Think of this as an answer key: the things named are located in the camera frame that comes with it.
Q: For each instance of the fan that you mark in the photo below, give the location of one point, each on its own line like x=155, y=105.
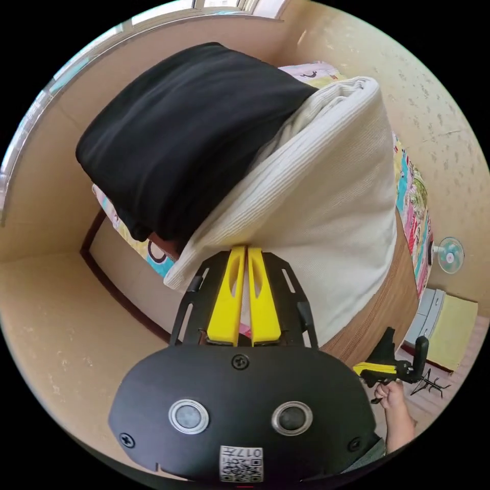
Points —
x=451, y=255

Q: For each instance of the white pants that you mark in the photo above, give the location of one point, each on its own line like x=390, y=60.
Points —
x=325, y=214

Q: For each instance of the yellow mat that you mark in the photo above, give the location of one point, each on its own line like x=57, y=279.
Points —
x=455, y=329

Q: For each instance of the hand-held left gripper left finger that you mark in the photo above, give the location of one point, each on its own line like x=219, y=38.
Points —
x=226, y=306

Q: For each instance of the person's right hand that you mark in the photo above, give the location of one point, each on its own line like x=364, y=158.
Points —
x=392, y=396

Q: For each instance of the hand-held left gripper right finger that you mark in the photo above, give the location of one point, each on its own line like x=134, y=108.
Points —
x=264, y=310

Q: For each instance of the white cupboard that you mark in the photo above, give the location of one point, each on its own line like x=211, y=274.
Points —
x=429, y=314

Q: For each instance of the black garment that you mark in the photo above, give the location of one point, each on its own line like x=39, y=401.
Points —
x=183, y=138

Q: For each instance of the person's right forearm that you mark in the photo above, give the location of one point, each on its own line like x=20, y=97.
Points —
x=400, y=428

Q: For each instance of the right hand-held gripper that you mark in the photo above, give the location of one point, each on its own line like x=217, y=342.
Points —
x=388, y=346

